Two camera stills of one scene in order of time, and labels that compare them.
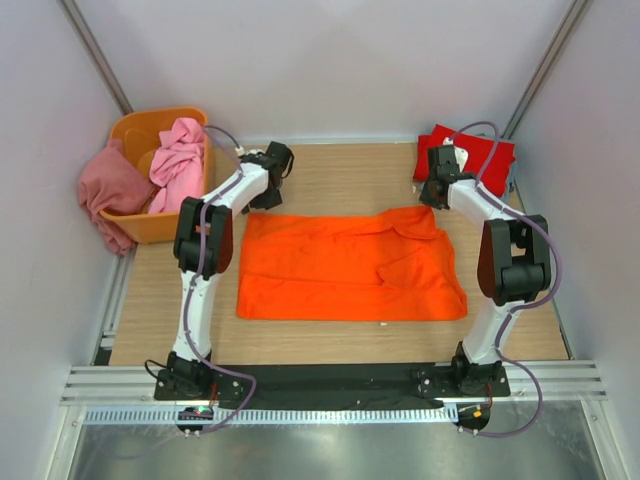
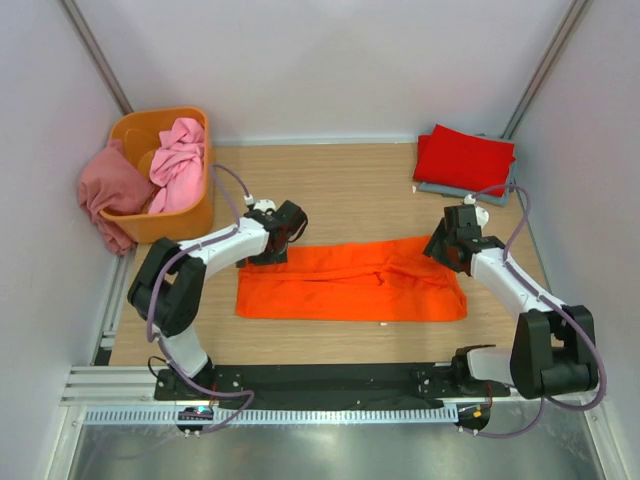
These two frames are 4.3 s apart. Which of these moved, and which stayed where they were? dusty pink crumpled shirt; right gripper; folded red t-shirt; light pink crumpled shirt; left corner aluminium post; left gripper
Moved: left gripper; right gripper
Stayed: light pink crumpled shirt; folded red t-shirt; dusty pink crumpled shirt; left corner aluminium post
